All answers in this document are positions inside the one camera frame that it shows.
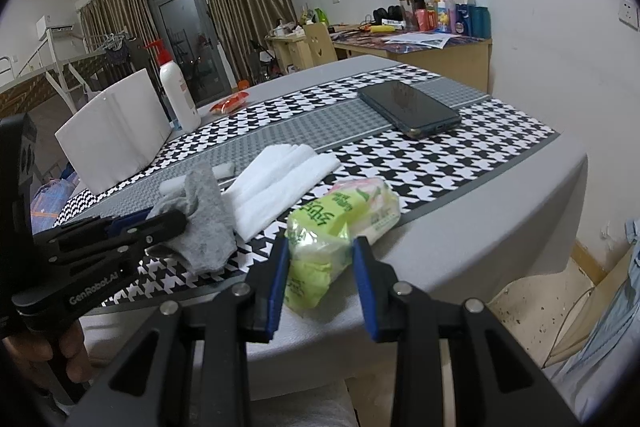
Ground yellow-green tissue pack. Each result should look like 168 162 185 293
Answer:
285 177 401 310

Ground black headphones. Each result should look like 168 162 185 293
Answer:
372 6 403 24

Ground person's left hand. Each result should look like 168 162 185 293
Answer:
0 322 93 400

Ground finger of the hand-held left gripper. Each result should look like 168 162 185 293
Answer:
50 209 188 264
32 211 153 242

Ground white foam box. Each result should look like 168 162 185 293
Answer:
55 68 173 190

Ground dark hanging clothes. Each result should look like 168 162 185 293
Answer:
105 39 133 65

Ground white pump bottle red top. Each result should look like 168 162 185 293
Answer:
146 39 202 132

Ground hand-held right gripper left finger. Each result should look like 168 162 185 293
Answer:
62 237 291 427

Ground black smartphone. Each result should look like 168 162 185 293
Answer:
357 80 462 139

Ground printed papers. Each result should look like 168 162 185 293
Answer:
385 32 461 50

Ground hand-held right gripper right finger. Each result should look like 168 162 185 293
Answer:
355 235 581 427

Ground white metal bunk bed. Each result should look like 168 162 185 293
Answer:
0 29 126 132

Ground blue bottles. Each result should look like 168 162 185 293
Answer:
455 4 491 38

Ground light blue garment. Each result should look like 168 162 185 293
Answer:
542 217 640 427

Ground grey sock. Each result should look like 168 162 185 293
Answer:
147 162 237 273

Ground red snack packet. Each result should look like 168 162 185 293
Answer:
209 91 250 115

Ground white air conditioner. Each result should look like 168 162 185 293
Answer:
37 14 76 38

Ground blue plaid quilt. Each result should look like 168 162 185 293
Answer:
30 177 81 233

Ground double wall socket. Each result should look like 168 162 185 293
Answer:
617 0 640 30

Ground glass balcony door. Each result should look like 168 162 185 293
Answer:
141 0 236 102

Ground houndstooth table runner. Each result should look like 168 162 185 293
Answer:
52 64 560 308

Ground wooden smiley chair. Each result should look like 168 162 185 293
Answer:
302 23 335 68

